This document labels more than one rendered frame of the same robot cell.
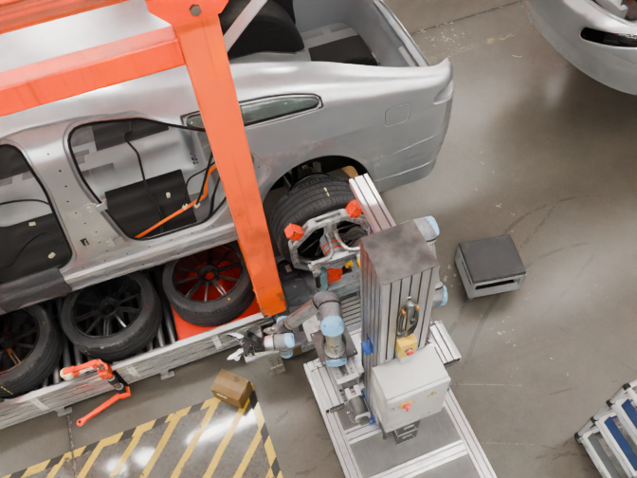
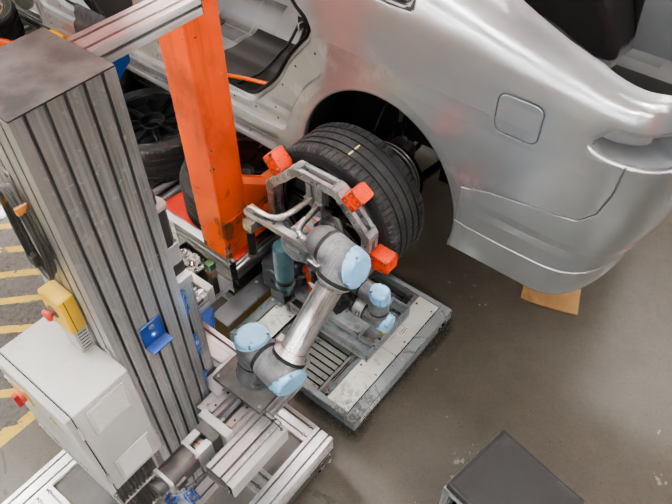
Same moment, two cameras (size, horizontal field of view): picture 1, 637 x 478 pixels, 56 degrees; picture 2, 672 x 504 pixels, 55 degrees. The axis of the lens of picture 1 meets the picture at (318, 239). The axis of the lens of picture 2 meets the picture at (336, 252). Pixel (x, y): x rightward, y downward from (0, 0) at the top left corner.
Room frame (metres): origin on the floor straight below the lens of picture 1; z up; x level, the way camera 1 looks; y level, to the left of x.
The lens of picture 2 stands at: (1.15, -1.61, 2.73)
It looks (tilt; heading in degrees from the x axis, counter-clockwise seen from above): 48 degrees down; 53
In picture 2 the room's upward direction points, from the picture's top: straight up
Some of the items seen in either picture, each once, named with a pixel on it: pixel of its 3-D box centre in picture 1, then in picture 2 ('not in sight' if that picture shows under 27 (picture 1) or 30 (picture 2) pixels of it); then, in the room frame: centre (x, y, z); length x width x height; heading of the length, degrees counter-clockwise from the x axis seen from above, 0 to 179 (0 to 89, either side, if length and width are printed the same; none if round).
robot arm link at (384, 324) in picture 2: not in sight; (378, 317); (2.10, -0.58, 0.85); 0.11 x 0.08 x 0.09; 105
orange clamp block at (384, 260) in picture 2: not in sight; (382, 259); (2.30, -0.38, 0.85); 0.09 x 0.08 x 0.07; 104
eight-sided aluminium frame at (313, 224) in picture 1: (330, 242); (320, 224); (2.21, -0.07, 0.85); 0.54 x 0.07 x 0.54; 104
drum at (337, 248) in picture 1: (334, 250); (309, 234); (2.14, -0.09, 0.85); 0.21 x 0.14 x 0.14; 14
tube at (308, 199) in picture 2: (320, 246); (279, 198); (2.07, -0.01, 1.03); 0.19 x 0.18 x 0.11; 14
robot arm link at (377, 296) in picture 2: not in sight; (375, 297); (2.10, -0.57, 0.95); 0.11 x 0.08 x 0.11; 96
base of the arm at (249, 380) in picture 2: not in sight; (256, 363); (1.64, -0.50, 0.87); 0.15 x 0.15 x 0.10
